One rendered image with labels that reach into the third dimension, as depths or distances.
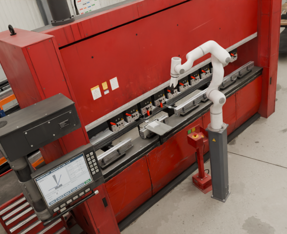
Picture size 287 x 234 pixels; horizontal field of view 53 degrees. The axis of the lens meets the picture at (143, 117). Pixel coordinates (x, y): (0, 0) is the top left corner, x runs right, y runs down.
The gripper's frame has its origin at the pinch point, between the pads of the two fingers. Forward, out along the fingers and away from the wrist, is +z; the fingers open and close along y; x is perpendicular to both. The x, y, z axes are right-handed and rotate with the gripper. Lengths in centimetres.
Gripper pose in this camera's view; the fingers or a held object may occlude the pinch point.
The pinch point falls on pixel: (173, 90)
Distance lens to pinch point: 268.3
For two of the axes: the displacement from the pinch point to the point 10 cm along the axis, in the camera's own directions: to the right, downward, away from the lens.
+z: -0.2, 8.2, 5.8
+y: -3.9, 5.2, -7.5
